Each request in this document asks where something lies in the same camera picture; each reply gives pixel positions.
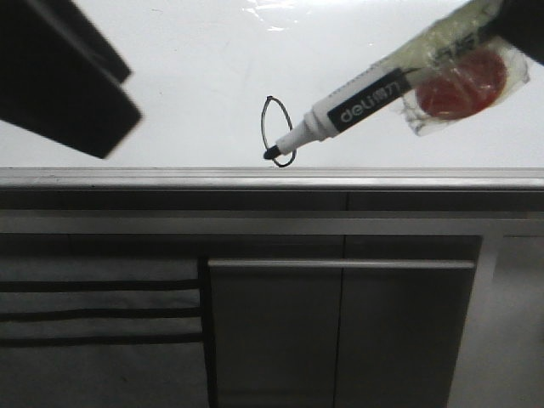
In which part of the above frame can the grey drawer unit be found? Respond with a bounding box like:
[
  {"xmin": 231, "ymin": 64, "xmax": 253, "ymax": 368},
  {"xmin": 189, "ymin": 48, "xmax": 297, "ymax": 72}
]
[{"xmin": 1, "ymin": 236, "xmax": 216, "ymax": 407}]

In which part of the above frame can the white whiteboard with metal frame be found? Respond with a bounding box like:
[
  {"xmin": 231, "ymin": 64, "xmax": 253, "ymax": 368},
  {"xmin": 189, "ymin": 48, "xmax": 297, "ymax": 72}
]
[{"xmin": 1, "ymin": 1, "xmax": 543, "ymax": 189}]

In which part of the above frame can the grey cabinet with doors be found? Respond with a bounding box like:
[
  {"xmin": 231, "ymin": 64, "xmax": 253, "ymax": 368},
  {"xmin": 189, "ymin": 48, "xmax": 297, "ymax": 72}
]
[{"xmin": 207, "ymin": 235, "xmax": 481, "ymax": 407}]

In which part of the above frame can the white black whiteboard marker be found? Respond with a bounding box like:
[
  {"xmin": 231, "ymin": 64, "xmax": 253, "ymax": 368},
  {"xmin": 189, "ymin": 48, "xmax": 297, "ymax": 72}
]
[{"xmin": 263, "ymin": 1, "xmax": 528, "ymax": 160}]

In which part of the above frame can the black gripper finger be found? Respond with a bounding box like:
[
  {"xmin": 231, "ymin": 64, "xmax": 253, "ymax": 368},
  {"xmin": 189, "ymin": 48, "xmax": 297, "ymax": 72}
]
[
  {"xmin": 496, "ymin": 0, "xmax": 544, "ymax": 65},
  {"xmin": 1, "ymin": 1, "xmax": 142, "ymax": 158}
]

